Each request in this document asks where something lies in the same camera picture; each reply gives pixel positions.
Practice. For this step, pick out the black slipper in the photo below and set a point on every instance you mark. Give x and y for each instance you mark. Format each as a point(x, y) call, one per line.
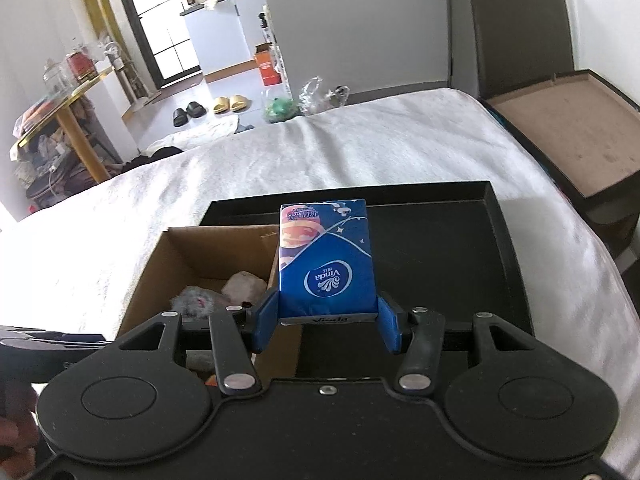
point(195, 109)
point(180, 117)

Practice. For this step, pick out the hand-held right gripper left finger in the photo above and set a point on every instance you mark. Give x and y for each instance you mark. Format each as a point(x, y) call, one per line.
point(264, 322)

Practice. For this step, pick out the brown cardboard box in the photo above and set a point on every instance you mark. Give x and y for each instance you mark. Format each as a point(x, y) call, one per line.
point(150, 280)

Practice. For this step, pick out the pile of bags and clutter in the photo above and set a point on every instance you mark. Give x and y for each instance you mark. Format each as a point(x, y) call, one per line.
point(45, 175)

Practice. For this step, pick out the pink beige soft toy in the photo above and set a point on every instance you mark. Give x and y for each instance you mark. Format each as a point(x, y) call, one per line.
point(245, 286)

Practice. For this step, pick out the person's left hand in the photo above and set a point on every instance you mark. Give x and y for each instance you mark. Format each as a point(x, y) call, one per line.
point(15, 425)

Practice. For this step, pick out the dark brown headboard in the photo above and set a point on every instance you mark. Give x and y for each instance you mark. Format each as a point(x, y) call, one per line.
point(520, 25)

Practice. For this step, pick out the green plastic bag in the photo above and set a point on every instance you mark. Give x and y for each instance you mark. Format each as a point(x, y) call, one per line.
point(280, 110)

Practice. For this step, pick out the dark clothing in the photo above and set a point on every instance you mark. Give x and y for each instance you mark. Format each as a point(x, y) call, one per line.
point(155, 157)

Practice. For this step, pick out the black tray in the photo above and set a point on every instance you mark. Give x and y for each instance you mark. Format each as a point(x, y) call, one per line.
point(440, 270)

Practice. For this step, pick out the white kitchen counter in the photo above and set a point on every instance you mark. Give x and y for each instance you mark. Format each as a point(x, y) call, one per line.
point(220, 40)

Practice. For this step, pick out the glass jar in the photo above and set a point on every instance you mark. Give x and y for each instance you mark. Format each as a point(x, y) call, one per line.
point(57, 76)

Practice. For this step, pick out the yellow slipper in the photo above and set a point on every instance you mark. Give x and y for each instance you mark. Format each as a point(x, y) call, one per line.
point(238, 103)
point(221, 105)

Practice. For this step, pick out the red tin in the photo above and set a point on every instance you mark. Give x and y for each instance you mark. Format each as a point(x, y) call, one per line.
point(81, 66)

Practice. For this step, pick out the brown bedside cabinet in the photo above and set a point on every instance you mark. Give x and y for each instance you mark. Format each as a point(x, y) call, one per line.
point(575, 135)

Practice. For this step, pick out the white floor towel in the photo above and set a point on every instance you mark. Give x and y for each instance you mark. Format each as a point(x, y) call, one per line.
point(200, 132)

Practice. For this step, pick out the dark framed glass door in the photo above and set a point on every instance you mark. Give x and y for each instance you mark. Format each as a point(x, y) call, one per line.
point(150, 20)

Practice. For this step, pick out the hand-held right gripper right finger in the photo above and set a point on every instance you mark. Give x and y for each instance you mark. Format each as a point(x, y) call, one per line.
point(391, 322)

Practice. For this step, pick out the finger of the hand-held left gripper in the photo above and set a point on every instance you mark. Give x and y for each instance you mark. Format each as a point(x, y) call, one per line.
point(60, 336)

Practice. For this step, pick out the wooden table with clutter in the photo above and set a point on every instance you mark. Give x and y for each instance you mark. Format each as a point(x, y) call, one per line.
point(80, 130)

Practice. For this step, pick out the grey plush toy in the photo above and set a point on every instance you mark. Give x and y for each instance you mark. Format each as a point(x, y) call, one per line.
point(197, 301)

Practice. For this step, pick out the clear plastic bag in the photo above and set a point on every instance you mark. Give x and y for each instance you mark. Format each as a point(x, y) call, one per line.
point(320, 95)

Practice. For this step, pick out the blue tissue pack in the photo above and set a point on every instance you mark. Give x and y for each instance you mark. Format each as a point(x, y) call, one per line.
point(325, 260)

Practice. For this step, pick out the orange cardboard box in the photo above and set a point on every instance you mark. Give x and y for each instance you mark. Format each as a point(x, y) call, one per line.
point(267, 67)

